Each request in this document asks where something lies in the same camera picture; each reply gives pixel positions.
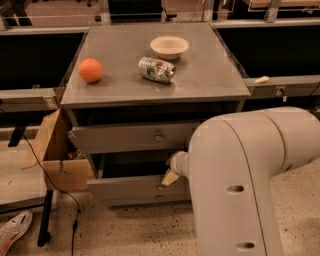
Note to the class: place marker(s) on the black table leg left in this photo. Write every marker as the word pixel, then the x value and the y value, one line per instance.
pixel 44 234

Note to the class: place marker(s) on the grey drawer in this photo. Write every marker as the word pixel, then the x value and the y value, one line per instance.
pixel 148 199
pixel 133 137
pixel 138 173

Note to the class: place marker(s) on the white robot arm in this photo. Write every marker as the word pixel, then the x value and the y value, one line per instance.
pixel 229 164

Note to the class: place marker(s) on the grey drawer cabinet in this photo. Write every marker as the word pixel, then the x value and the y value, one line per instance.
pixel 206 82

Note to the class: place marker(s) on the small yellow foam piece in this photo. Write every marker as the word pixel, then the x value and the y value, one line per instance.
pixel 261 80

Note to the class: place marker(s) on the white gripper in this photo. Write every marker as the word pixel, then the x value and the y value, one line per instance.
pixel 178 163

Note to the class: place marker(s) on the white sneaker shoe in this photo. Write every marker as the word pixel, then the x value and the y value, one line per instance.
pixel 13 230

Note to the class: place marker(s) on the crushed green soda can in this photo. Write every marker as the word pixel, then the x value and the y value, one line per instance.
pixel 156 69

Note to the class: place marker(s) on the grey top drawer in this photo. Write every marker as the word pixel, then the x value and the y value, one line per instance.
pixel 133 137

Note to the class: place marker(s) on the brown cardboard box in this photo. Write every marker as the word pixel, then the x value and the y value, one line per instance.
pixel 54 151

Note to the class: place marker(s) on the grey bottom drawer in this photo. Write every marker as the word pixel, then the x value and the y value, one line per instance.
pixel 148 199

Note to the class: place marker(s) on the orange fruit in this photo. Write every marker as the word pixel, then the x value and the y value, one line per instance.
pixel 90 70

